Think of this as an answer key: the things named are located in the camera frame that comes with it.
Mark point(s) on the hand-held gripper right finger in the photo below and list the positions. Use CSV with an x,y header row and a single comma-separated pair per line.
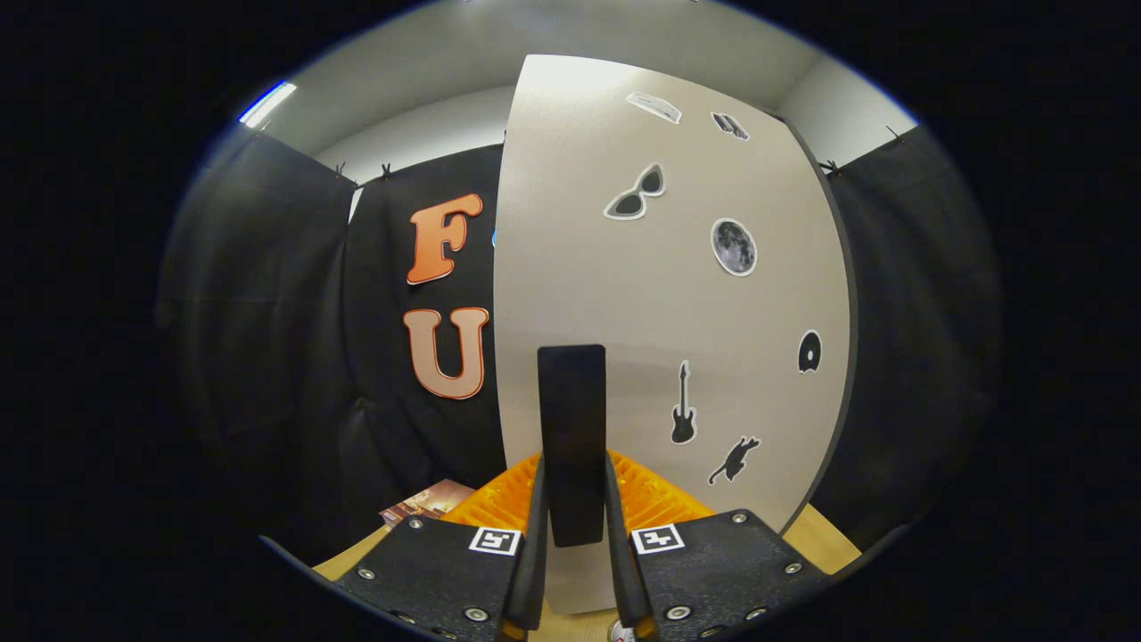
x,y
624,580

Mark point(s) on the small ceiling light panel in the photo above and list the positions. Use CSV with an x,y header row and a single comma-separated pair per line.
x,y
267,102

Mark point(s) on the black backdrop cloth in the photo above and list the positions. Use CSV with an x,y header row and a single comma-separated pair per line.
x,y
267,357

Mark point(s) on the beige shoe cabinet door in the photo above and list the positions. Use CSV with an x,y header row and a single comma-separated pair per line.
x,y
579,223

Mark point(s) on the row of black cloth clips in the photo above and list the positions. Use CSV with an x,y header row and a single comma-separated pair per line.
x,y
386,169

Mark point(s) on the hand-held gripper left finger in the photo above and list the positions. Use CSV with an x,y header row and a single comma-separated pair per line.
x,y
533,571

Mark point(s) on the brown book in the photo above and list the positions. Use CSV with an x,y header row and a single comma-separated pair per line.
x,y
428,501

